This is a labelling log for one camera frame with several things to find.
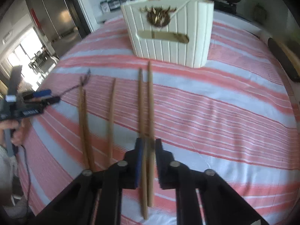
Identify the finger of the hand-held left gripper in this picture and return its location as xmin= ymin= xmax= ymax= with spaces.
xmin=23 ymin=88 xmax=52 ymax=99
xmin=25 ymin=96 xmax=61 ymax=108

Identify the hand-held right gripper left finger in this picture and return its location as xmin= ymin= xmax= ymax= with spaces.
xmin=30 ymin=138 xmax=143 ymax=225

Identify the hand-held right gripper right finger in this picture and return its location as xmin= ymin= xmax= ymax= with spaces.
xmin=155 ymin=138 xmax=270 ymax=225

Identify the cream utensil holder box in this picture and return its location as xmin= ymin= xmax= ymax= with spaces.
xmin=121 ymin=0 xmax=215 ymax=69

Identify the person's left hand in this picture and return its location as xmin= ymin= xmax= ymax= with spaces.
xmin=0 ymin=121 xmax=28 ymax=147

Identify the dining table with chairs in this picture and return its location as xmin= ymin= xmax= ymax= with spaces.
xmin=28 ymin=49 xmax=59 ymax=76

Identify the light patterned clothing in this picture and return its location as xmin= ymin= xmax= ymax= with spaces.
xmin=0 ymin=144 xmax=26 ymax=216

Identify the pink white striped cloth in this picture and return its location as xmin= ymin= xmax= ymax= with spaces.
xmin=17 ymin=16 xmax=300 ymax=225

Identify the red hanging cloth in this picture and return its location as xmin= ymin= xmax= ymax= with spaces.
xmin=30 ymin=8 xmax=39 ymax=26

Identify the grey refrigerator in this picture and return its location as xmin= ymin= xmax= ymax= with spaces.
xmin=26 ymin=0 xmax=81 ymax=44

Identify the black gas stove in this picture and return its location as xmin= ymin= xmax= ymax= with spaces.
xmin=212 ymin=0 xmax=239 ymax=15

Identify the thin dark cord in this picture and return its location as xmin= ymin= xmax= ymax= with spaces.
xmin=57 ymin=68 xmax=92 ymax=99

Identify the black cable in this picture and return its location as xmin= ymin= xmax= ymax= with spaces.
xmin=13 ymin=144 xmax=32 ymax=207

